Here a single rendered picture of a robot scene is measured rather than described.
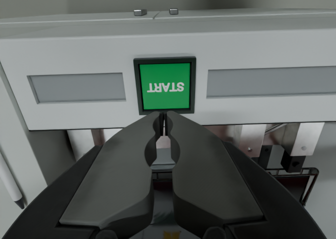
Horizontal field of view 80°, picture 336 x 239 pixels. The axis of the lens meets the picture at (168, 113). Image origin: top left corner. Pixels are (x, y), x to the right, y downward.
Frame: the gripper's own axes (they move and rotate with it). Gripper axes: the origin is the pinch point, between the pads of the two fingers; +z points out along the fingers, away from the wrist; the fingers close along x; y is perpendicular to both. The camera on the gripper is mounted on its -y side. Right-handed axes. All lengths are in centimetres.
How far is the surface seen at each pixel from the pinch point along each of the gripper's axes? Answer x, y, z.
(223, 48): 5.4, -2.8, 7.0
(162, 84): -0.2, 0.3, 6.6
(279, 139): 18.0, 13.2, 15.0
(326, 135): 31.0, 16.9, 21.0
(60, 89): -10.3, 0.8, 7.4
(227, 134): 9.5, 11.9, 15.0
